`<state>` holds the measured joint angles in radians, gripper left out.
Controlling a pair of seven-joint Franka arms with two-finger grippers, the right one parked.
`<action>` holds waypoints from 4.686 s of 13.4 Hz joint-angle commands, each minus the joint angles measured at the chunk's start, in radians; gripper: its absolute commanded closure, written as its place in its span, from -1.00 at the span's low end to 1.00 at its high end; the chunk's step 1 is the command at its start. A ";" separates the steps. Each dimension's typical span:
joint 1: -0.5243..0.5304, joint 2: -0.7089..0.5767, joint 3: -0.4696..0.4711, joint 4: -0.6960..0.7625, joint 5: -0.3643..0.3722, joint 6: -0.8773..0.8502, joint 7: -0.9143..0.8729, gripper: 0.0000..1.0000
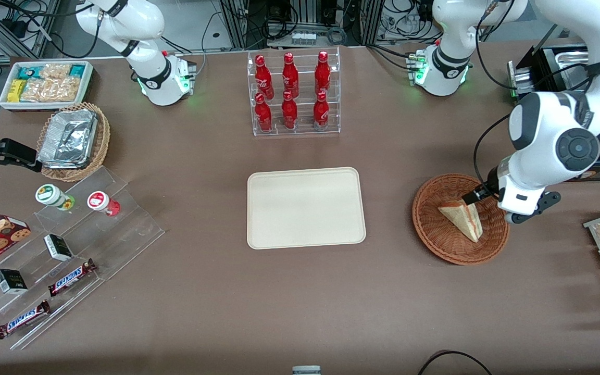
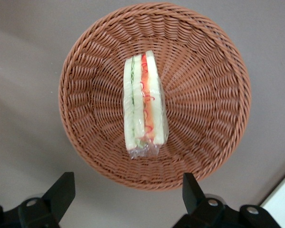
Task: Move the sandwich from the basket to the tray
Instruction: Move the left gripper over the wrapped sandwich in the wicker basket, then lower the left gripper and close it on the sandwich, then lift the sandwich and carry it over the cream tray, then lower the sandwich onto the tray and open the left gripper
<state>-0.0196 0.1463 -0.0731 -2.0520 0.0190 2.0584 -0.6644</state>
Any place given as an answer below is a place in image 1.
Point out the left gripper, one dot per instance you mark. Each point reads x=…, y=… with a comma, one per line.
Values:
x=489, y=188

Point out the triangular sandwich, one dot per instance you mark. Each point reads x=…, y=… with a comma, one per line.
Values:
x=461, y=219

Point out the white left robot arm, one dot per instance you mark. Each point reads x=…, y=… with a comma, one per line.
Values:
x=539, y=130

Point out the brown wicker basket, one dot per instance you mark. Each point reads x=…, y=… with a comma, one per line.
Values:
x=435, y=229

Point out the light wicker basket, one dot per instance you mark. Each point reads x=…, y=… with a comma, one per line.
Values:
x=103, y=140

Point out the beige plastic tray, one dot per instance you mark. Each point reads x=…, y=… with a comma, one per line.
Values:
x=305, y=208

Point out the stack of foil trays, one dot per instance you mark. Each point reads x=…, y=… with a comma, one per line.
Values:
x=68, y=138

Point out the green lid drink cup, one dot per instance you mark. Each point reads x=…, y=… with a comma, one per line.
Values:
x=52, y=195

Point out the yellow snack packet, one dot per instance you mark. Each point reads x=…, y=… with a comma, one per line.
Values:
x=16, y=90

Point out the white plastic snack bin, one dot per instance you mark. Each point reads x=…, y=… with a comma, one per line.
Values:
x=5, y=86

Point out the clear bag of crackers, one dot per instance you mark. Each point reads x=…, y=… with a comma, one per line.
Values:
x=52, y=89

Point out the teal snack packet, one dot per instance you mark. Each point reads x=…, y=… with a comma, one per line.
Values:
x=77, y=71
x=28, y=72

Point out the red lid drink cup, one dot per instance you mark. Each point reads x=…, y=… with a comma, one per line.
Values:
x=101, y=202

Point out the small black box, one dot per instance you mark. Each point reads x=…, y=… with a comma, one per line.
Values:
x=11, y=281
x=58, y=247

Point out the clear acrylic stepped shelf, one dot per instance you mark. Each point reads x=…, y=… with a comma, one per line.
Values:
x=123, y=229

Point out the brown Snickers bar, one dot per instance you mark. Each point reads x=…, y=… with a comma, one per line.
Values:
x=71, y=277
x=21, y=319

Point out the black food warmer machine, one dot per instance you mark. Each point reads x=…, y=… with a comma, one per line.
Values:
x=545, y=67

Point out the red cola bottle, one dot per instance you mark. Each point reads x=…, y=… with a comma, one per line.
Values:
x=289, y=112
x=263, y=78
x=290, y=75
x=321, y=112
x=322, y=73
x=263, y=114

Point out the clear acrylic bottle rack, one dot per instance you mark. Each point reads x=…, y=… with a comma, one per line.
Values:
x=302, y=112

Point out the white power strip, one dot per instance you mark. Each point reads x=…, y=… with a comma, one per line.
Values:
x=303, y=38

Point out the grey device at table edge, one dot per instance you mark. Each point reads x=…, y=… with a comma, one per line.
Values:
x=306, y=370

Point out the aluminium frame rack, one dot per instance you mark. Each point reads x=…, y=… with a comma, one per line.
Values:
x=237, y=23

